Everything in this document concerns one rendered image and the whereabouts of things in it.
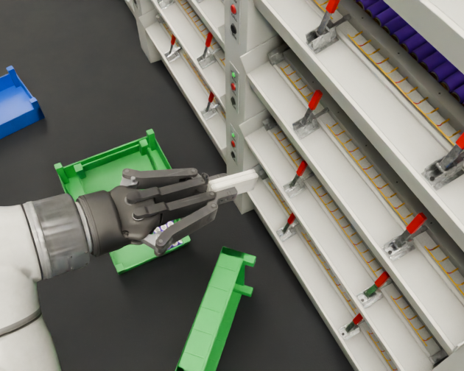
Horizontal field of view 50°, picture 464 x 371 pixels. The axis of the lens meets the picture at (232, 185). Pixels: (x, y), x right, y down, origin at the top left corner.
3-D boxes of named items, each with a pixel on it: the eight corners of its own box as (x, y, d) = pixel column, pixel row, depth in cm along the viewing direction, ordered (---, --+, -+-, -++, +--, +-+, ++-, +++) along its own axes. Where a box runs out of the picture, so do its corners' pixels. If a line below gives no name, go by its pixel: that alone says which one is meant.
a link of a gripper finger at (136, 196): (127, 220, 64) (124, 212, 64) (205, 196, 69) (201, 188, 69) (129, 202, 61) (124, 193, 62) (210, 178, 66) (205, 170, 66)
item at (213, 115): (230, 166, 139) (216, 141, 127) (149, 37, 170) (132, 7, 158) (293, 129, 139) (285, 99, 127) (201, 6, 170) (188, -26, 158)
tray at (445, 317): (449, 357, 72) (458, 347, 64) (250, 87, 103) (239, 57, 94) (568, 284, 72) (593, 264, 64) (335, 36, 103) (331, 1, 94)
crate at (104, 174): (188, 244, 138) (191, 240, 130) (118, 274, 133) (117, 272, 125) (145, 147, 142) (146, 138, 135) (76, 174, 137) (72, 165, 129)
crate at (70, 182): (82, 233, 140) (74, 218, 133) (61, 179, 150) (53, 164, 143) (180, 193, 147) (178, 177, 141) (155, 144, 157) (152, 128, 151)
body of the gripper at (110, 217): (73, 218, 65) (141, 199, 69) (94, 272, 60) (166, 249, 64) (70, 181, 59) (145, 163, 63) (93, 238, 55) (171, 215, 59)
